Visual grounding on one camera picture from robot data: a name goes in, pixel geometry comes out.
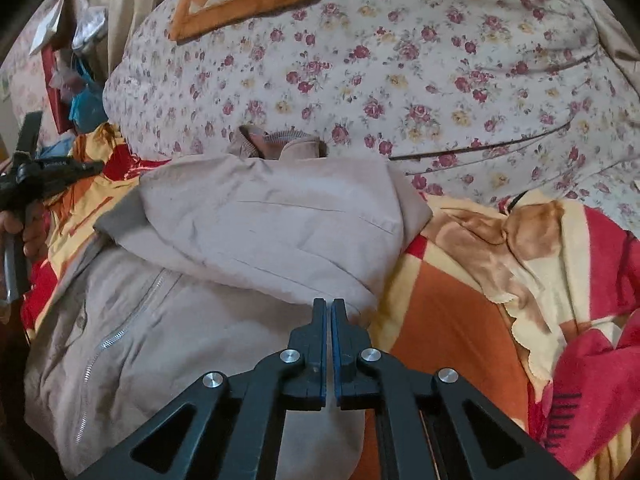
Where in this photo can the teal plastic bag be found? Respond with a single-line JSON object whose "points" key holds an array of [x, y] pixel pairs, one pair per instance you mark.
{"points": [[86, 107]]}

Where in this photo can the red board by wall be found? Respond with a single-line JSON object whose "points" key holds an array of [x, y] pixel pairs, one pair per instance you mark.
{"points": [[59, 108]]}

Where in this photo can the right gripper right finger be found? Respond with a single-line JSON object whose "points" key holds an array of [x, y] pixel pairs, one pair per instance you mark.
{"points": [[430, 426]]}

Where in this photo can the floral quilt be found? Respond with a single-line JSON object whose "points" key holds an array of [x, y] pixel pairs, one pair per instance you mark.
{"points": [[483, 99]]}

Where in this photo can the orange red yellow blanket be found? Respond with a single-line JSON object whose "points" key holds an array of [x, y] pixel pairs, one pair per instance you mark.
{"points": [[536, 307]]}

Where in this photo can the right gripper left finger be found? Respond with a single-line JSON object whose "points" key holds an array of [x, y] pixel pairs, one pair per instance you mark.
{"points": [[228, 427]]}

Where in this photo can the beige zip jacket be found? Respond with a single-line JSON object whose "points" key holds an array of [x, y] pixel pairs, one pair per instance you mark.
{"points": [[209, 263]]}

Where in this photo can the person's left hand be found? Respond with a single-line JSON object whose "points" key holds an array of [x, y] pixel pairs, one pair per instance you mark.
{"points": [[32, 230]]}

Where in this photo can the blue grey clothes pile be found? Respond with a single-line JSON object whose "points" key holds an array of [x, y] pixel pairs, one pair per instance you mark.
{"points": [[61, 148]]}

